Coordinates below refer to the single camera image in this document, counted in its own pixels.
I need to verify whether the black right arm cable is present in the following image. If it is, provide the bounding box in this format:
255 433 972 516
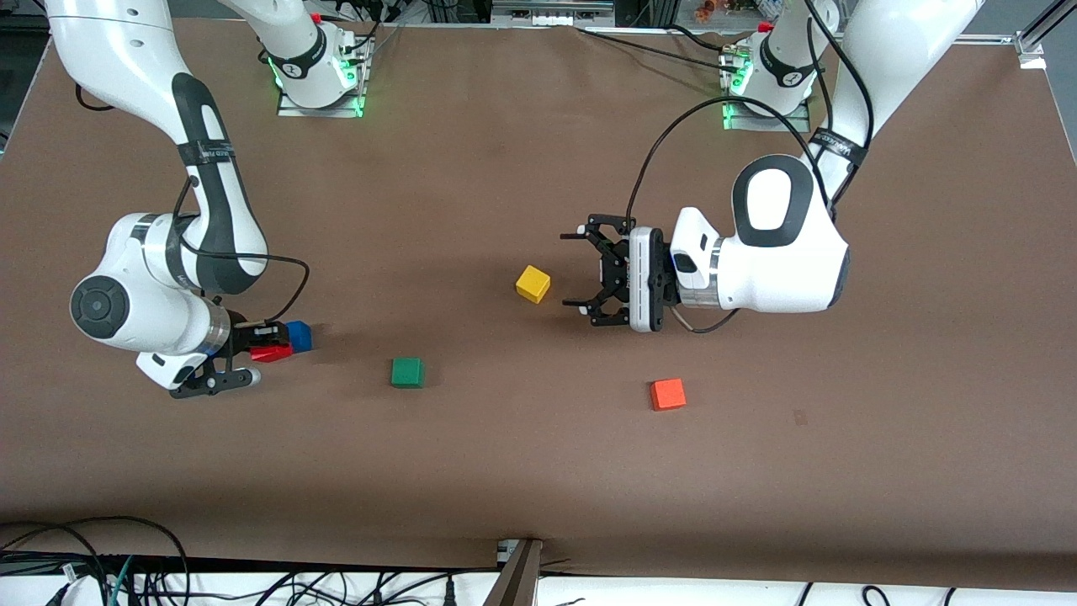
74 82 311 331

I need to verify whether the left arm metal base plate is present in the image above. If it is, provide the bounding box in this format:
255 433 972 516
722 91 812 134

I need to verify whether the aluminium frame corner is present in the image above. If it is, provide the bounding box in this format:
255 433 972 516
1013 0 1077 70

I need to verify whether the grey power strip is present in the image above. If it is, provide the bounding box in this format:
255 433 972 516
491 0 616 27

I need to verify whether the black looped cable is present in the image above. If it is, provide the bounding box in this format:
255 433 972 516
0 515 191 606

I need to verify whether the black cable on table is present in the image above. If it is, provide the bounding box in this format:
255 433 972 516
576 25 743 73

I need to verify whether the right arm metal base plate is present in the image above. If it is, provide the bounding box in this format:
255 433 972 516
277 38 365 119

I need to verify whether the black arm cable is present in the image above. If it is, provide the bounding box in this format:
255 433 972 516
626 0 874 334
74 82 311 331

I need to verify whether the teal cable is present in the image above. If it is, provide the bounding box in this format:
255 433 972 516
106 555 135 606

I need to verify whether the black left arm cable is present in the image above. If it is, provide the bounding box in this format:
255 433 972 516
626 0 874 334

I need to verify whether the yellow wooden cube block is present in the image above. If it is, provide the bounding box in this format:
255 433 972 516
515 264 552 305

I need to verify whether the brown paper table cover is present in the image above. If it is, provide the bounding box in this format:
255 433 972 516
0 15 1077 590

